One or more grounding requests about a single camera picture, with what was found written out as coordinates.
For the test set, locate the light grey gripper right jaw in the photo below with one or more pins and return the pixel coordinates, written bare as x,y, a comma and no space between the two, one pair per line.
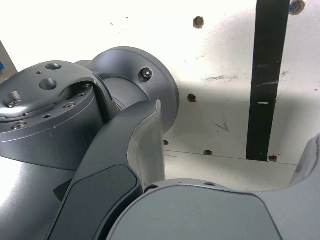
200,215

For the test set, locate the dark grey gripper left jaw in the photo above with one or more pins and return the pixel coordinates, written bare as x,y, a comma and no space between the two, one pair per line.
105,175

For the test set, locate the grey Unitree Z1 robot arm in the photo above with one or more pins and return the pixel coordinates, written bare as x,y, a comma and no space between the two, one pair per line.
37,140

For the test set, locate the black tape strip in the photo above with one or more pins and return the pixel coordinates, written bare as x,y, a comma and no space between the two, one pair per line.
265,75

